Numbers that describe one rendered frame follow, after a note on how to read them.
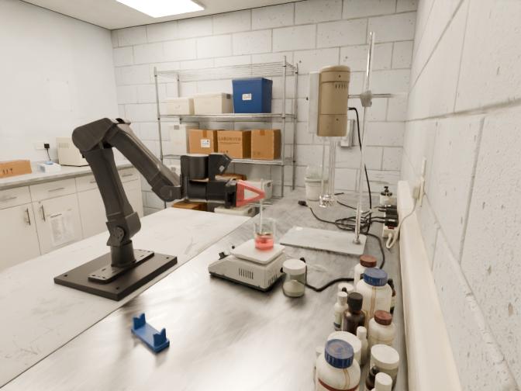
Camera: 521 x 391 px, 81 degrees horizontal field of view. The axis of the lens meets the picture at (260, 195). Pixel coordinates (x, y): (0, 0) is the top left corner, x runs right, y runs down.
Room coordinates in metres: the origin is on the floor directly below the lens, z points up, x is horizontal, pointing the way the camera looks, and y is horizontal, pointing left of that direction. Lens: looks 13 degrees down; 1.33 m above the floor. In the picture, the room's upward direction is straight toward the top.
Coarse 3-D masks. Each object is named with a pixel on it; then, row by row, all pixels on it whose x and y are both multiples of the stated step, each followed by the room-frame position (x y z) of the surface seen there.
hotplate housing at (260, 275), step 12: (216, 264) 0.81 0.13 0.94; (228, 264) 0.79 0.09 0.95; (240, 264) 0.77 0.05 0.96; (252, 264) 0.75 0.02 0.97; (264, 264) 0.75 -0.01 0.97; (276, 264) 0.77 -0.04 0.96; (228, 276) 0.79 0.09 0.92; (240, 276) 0.77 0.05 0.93; (252, 276) 0.75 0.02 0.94; (264, 276) 0.73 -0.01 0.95; (276, 276) 0.77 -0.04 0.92; (264, 288) 0.73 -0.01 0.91
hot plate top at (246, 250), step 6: (252, 240) 0.87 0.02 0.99; (240, 246) 0.83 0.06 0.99; (246, 246) 0.83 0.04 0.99; (252, 246) 0.83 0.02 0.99; (276, 246) 0.83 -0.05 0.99; (282, 246) 0.83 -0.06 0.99; (234, 252) 0.79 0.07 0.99; (240, 252) 0.79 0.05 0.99; (246, 252) 0.79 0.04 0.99; (252, 252) 0.79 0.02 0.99; (258, 252) 0.79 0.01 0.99; (264, 252) 0.79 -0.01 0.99; (270, 252) 0.79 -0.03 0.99; (276, 252) 0.79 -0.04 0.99; (246, 258) 0.76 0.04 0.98; (252, 258) 0.75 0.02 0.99; (258, 258) 0.75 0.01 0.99; (264, 258) 0.75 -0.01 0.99; (270, 258) 0.75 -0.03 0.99
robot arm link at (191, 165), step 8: (184, 160) 0.81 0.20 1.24; (192, 160) 0.80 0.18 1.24; (200, 160) 0.80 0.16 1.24; (208, 160) 0.82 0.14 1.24; (184, 168) 0.81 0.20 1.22; (192, 168) 0.80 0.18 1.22; (200, 168) 0.80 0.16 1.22; (208, 168) 0.82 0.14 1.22; (184, 176) 0.81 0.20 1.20; (192, 176) 0.80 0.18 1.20; (200, 176) 0.80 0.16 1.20; (208, 176) 0.82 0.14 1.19; (184, 184) 0.82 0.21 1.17; (160, 192) 0.79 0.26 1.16; (168, 192) 0.79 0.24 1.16; (176, 192) 0.79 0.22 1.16; (184, 192) 0.82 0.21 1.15
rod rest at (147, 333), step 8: (136, 320) 0.58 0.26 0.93; (144, 320) 0.59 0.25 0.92; (136, 328) 0.57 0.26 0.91; (144, 328) 0.57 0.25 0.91; (152, 328) 0.57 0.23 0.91; (136, 336) 0.56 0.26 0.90; (144, 336) 0.55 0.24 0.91; (152, 336) 0.55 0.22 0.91; (160, 336) 0.53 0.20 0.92; (152, 344) 0.52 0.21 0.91; (160, 344) 0.52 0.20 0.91; (168, 344) 0.53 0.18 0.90
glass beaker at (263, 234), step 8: (256, 224) 0.80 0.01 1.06; (264, 224) 0.85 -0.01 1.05; (272, 224) 0.80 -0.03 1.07; (256, 232) 0.80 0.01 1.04; (264, 232) 0.79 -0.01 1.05; (272, 232) 0.80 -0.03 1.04; (256, 240) 0.80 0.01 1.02; (264, 240) 0.79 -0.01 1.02; (272, 240) 0.80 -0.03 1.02; (256, 248) 0.80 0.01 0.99; (264, 248) 0.79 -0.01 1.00; (272, 248) 0.80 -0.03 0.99
